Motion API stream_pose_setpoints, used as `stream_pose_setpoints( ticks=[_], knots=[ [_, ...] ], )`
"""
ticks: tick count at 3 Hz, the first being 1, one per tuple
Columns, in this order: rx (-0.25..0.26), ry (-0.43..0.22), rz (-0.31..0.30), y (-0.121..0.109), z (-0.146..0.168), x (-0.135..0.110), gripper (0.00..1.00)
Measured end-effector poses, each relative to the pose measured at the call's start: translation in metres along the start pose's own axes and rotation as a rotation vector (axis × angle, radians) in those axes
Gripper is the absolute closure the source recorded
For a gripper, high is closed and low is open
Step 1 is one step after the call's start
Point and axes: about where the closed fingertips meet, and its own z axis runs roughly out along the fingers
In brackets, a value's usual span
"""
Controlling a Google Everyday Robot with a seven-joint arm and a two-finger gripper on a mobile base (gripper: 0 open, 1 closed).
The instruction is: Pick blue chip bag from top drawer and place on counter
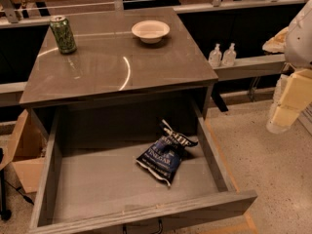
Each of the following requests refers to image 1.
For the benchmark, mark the grey cabinet counter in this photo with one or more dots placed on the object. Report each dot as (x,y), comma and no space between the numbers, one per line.
(113,78)

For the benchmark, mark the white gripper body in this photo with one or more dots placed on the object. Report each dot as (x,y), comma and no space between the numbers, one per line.
(299,44)

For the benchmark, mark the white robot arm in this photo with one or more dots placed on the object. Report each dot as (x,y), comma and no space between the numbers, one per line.
(298,46)

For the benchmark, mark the right clear sanitizer bottle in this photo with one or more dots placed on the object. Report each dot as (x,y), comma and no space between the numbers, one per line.
(229,56)

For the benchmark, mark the grey open drawer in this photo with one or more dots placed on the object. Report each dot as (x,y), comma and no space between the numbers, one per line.
(92,184)

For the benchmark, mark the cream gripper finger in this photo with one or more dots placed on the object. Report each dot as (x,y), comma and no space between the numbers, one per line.
(276,44)
(281,120)

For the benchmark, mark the green soda can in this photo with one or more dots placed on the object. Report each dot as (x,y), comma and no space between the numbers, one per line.
(63,34)

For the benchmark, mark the clear sanitizer bottle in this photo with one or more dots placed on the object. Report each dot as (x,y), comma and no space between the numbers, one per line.
(229,56)
(215,56)

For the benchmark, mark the blue chip bag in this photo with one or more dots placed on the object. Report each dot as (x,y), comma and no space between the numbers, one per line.
(163,157)

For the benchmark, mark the white paper bowl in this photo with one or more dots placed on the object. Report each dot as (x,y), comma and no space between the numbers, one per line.
(150,31)

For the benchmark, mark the cardboard box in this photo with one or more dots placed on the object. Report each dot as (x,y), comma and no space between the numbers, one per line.
(25,152)

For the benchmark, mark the grey metal railing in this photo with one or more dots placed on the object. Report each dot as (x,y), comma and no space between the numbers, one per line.
(156,4)

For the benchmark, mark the black stand base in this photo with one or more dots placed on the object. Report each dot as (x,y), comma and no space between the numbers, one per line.
(5,213)

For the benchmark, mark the left clear sanitizer bottle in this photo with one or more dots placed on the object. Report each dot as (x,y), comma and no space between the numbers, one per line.
(215,56)

